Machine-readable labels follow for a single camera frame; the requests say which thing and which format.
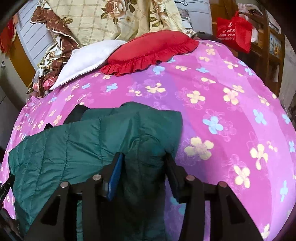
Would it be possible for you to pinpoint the dark green puffer jacket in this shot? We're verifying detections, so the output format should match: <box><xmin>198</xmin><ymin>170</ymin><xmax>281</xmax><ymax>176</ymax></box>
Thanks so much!
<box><xmin>9</xmin><ymin>102</ymin><xmax>183</xmax><ymax>240</ymax></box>

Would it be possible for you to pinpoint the pink floral bed sheet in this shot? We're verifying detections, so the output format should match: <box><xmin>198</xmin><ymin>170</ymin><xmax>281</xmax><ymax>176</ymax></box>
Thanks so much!
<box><xmin>6</xmin><ymin>40</ymin><xmax>295</xmax><ymax>240</ymax></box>

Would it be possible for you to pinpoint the red ruffled pillow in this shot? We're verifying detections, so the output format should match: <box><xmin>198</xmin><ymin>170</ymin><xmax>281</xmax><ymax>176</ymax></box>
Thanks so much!
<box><xmin>100</xmin><ymin>30</ymin><xmax>199</xmax><ymax>76</ymax></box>

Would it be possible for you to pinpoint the white pillow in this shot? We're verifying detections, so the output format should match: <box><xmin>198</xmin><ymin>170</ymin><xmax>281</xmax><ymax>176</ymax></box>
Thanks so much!
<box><xmin>50</xmin><ymin>40</ymin><xmax>126</xmax><ymax>90</ymax></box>

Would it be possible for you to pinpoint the red hanging banner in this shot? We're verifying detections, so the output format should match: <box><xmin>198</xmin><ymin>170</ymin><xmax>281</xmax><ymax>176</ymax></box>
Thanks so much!
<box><xmin>1</xmin><ymin>19</ymin><xmax>16</xmax><ymax>54</ymax></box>

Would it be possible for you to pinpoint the wooden shelf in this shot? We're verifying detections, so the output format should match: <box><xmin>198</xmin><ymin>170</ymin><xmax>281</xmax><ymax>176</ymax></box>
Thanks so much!
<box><xmin>238</xmin><ymin>8</ymin><xmax>285</xmax><ymax>96</ymax></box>

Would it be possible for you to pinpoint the brown patterned blanket pile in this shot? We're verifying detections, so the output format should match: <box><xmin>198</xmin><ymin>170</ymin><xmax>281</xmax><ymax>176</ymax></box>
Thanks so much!
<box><xmin>31</xmin><ymin>4</ymin><xmax>80</xmax><ymax>97</ymax></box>

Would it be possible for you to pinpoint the red gift bag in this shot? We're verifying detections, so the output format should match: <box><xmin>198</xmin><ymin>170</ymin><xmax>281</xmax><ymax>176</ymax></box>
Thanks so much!
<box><xmin>216</xmin><ymin>11</ymin><xmax>253</xmax><ymax>54</ymax></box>

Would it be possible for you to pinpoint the cream rose-print quilt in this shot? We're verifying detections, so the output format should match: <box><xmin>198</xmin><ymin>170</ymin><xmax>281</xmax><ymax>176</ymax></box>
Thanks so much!
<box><xmin>30</xmin><ymin>0</ymin><xmax>197</xmax><ymax>47</ymax></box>

